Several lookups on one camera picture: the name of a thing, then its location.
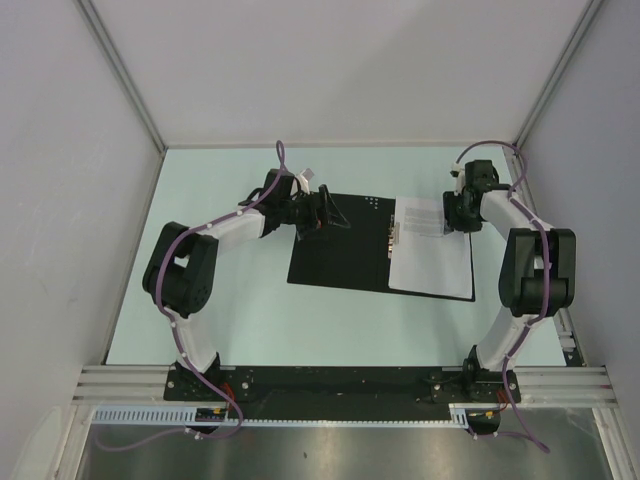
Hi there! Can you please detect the white paper sheet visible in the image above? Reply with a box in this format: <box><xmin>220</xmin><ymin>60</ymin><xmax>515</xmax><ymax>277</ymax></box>
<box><xmin>388</xmin><ymin>232</ymin><xmax>474</xmax><ymax>301</ymax></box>

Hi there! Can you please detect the left aluminium corner post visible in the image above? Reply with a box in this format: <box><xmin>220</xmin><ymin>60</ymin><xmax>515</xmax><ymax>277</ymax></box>
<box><xmin>73</xmin><ymin>0</ymin><xmax>167</xmax><ymax>157</ymax></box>

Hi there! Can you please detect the aluminium front frame rail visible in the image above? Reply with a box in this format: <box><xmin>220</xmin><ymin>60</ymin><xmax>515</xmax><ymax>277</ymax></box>
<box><xmin>72</xmin><ymin>366</ymin><xmax>618</xmax><ymax>408</ymax></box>

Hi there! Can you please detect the printed paper sheet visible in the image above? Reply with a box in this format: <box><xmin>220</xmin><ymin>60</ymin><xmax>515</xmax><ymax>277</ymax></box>
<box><xmin>394</xmin><ymin>197</ymin><xmax>445</xmax><ymax>237</ymax></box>

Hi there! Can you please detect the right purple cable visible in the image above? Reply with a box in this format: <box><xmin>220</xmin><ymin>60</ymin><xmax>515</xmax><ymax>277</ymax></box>
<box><xmin>452</xmin><ymin>141</ymin><xmax>556</xmax><ymax>454</ymax></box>

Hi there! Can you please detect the right aluminium corner post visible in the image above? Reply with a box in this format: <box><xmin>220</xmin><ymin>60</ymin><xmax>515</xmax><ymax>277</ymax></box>
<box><xmin>513</xmin><ymin>0</ymin><xmax>608</xmax><ymax>149</ymax></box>

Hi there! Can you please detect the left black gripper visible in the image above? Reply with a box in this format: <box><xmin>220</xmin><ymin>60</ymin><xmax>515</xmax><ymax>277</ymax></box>
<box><xmin>278</xmin><ymin>186</ymin><xmax>348</xmax><ymax>242</ymax></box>

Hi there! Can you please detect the purple cable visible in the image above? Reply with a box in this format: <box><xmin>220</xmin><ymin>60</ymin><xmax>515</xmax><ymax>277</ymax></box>
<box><xmin>92</xmin><ymin>139</ymin><xmax>289</xmax><ymax>454</ymax></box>
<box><xmin>452</xmin><ymin>141</ymin><xmax>556</xmax><ymax>454</ymax></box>

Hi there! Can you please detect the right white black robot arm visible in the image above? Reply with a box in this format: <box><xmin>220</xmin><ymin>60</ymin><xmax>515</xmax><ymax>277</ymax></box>
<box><xmin>443</xmin><ymin>160</ymin><xmax>576</xmax><ymax>401</ymax></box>

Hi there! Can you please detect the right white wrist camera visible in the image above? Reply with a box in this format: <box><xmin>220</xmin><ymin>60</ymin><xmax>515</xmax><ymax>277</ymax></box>
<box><xmin>450</xmin><ymin>162</ymin><xmax>465</xmax><ymax>177</ymax></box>

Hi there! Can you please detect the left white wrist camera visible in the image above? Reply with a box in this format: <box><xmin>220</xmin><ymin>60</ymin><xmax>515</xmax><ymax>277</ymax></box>
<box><xmin>295</xmin><ymin>168</ymin><xmax>314</xmax><ymax>194</ymax></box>

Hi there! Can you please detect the right aluminium side rail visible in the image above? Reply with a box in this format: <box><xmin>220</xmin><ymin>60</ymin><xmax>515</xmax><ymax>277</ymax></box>
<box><xmin>502</xmin><ymin>144</ymin><xmax>589</xmax><ymax>369</ymax></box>

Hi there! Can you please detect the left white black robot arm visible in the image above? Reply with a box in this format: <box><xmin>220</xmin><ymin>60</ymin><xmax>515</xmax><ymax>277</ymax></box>
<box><xmin>142</xmin><ymin>169</ymin><xmax>350</xmax><ymax>400</ymax></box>

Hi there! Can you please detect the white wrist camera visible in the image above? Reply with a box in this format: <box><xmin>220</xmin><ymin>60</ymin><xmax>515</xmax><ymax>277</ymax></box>
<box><xmin>295</xmin><ymin>168</ymin><xmax>314</xmax><ymax>194</ymax></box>
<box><xmin>450</xmin><ymin>162</ymin><xmax>465</xmax><ymax>177</ymax></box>

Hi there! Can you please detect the aluminium corner post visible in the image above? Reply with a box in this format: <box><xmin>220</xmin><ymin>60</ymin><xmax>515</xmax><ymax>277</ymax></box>
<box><xmin>513</xmin><ymin>0</ymin><xmax>608</xmax><ymax>149</ymax></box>
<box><xmin>73</xmin><ymin>0</ymin><xmax>167</xmax><ymax>157</ymax></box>

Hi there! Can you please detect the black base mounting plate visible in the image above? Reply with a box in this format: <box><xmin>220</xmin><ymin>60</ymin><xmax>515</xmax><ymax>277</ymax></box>
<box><xmin>163</xmin><ymin>364</ymin><xmax>521</xmax><ymax>422</ymax></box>

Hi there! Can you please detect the black clip folder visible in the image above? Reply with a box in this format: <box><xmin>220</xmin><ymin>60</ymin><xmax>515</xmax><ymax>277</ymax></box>
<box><xmin>287</xmin><ymin>194</ymin><xmax>475</xmax><ymax>302</ymax></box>

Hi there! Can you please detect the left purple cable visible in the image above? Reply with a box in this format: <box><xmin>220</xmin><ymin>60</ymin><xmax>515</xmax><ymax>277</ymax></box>
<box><xmin>92</xmin><ymin>139</ymin><xmax>289</xmax><ymax>454</ymax></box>

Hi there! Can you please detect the grey slotted cable duct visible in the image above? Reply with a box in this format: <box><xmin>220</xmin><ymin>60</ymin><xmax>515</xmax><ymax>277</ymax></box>
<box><xmin>92</xmin><ymin>402</ymin><xmax>506</xmax><ymax>431</ymax></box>

